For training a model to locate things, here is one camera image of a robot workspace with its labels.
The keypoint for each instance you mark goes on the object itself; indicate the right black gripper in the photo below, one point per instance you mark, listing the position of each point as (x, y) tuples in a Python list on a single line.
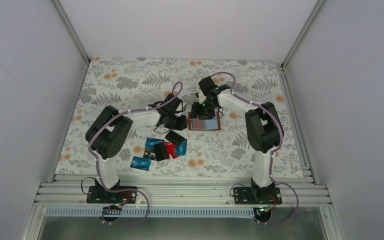
[(195, 111)]

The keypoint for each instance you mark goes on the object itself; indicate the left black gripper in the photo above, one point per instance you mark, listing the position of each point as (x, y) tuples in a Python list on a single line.
[(180, 126)]

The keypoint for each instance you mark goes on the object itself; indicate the red VIP card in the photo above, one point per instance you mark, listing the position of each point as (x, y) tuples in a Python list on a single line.
[(197, 124)]

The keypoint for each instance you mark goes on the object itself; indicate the brown leather card holder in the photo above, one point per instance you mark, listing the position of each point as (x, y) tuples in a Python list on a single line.
[(213, 124)]

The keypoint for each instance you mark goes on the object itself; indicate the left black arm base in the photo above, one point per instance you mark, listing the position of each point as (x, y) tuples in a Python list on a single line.
[(98, 195)]

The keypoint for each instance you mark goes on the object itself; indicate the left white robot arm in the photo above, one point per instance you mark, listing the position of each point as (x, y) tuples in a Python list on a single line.
[(109, 131)]

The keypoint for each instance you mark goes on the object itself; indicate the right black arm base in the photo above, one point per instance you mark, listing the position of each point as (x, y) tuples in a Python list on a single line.
[(269, 195)]

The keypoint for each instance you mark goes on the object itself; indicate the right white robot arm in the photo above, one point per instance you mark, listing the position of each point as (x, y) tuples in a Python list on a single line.
[(263, 129)]

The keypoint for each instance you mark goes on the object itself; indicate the black card top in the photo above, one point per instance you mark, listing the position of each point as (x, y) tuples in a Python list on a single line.
[(174, 138)]

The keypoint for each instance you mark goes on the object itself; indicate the red card centre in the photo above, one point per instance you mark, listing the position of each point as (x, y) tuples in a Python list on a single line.
[(171, 149)]

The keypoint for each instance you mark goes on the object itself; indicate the blue card upper left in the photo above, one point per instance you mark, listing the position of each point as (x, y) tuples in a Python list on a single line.
[(150, 142)]

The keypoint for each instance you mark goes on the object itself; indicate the blue card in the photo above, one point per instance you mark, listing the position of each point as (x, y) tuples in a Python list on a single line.
[(181, 150), (140, 163), (150, 142)]

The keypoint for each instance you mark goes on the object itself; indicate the black card centre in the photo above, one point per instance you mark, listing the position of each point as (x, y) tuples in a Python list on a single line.
[(160, 152)]

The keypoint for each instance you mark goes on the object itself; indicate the blue card centre right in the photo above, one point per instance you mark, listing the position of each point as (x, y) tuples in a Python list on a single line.
[(181, 150)]

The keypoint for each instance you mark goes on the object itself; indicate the black VIP card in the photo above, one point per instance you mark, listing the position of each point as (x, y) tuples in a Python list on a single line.
[(149, 154)]

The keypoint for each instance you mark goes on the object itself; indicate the blue card lower left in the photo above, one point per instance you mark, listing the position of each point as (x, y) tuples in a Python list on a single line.
[(140, 163)]

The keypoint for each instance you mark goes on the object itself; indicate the floral patterned table mat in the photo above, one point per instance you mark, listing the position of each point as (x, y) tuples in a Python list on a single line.
[(133, 83)]

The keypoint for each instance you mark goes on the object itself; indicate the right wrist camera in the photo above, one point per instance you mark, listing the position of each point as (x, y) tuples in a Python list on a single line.
[(201, 97)]

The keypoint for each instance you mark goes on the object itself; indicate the slotted grey cable duct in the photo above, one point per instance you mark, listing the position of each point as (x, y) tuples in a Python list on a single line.
[(152, 212)]

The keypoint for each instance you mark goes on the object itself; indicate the aluminium rail frame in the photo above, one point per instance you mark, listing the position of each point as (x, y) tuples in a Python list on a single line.
[(183, 191)]

